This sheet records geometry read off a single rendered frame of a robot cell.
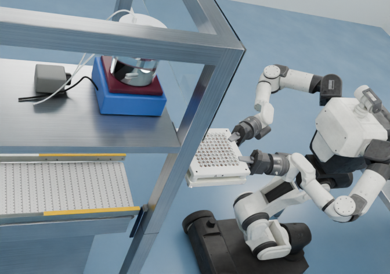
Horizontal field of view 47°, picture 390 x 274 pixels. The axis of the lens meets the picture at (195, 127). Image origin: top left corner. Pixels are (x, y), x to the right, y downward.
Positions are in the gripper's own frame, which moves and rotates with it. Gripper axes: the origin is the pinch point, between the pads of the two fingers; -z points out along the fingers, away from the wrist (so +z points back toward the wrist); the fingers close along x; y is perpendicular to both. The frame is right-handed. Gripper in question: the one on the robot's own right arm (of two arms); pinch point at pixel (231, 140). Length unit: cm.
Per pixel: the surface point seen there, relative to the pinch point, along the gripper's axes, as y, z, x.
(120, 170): 24.8, -33.9, 22.0
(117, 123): 18, -56, -22
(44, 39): 24, -83, -55
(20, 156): 50, -63, 19
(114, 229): 9, -50, 30
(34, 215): 26, -75, 19
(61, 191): 30, -59, 23
